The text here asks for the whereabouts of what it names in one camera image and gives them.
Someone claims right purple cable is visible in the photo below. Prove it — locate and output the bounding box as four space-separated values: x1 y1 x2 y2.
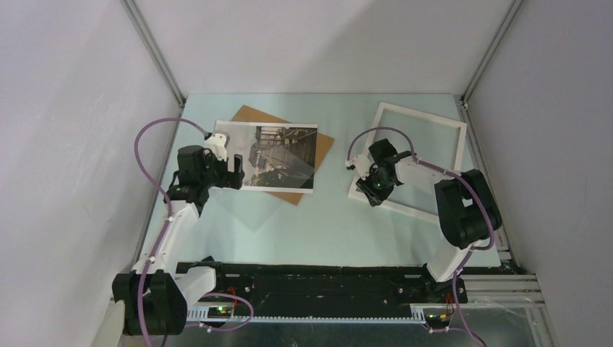
346 126 497 347

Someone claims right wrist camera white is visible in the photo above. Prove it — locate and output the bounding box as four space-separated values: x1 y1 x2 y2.
345 154 372 180

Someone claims white wooden picture frame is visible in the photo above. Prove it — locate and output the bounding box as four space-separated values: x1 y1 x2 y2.
373 102 467 224

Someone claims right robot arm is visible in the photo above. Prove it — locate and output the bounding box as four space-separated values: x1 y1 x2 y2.
346 139 502 302

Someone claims purple cable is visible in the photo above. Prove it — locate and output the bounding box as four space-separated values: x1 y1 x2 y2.
346 126 497 347
134 117 254 347

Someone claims black and white photo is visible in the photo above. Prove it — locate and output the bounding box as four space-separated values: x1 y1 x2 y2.
215 120 318 194

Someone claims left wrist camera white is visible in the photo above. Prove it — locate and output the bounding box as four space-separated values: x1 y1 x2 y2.
204 132 230 162

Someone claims clear plastic sheet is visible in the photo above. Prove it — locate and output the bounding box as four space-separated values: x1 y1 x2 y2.
241 143 314 194

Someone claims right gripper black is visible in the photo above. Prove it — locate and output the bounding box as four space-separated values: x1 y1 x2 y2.
356 167 395 207

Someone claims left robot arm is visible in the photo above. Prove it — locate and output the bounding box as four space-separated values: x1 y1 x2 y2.
112 145 245 336

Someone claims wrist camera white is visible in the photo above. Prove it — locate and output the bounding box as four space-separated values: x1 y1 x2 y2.
345 154 372 180
204 132 230 162

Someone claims white cable duct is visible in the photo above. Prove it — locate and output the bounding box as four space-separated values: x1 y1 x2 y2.
187 306 426 325

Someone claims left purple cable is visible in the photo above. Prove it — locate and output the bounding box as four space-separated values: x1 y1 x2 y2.
134 117 254 347

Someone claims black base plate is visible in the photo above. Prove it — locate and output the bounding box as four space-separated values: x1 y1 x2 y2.
177 260 468 317

